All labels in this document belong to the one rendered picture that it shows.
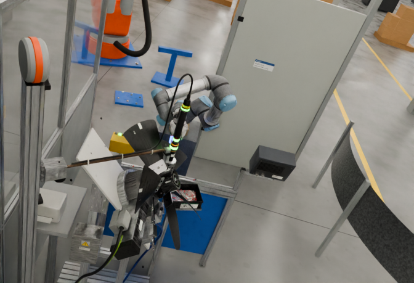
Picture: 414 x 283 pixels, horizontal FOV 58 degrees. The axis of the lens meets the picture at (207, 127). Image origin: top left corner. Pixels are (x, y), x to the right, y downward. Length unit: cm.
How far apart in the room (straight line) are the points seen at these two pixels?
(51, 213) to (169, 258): 136
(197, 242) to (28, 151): 179
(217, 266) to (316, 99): 194
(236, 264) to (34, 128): 231
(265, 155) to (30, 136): 145
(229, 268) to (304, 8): 238
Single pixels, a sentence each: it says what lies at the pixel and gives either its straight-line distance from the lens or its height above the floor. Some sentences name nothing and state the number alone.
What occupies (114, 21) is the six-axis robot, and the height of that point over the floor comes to 60.
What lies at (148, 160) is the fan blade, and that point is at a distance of 199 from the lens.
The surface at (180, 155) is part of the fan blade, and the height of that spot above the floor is 117.
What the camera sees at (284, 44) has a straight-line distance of 370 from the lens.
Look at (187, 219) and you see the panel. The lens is 289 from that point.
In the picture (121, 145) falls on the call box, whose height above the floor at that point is 105.
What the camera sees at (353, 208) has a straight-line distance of 347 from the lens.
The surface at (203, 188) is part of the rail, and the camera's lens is 264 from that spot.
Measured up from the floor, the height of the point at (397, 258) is 70.
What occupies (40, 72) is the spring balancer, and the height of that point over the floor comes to 188.
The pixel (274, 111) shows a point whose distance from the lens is 400.
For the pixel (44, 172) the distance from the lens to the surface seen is 174.
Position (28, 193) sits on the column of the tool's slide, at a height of 126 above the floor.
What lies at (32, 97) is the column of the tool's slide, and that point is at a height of 175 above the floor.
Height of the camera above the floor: 253
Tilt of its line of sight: 31 degrees down
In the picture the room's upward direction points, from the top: 19 degrees clockwise
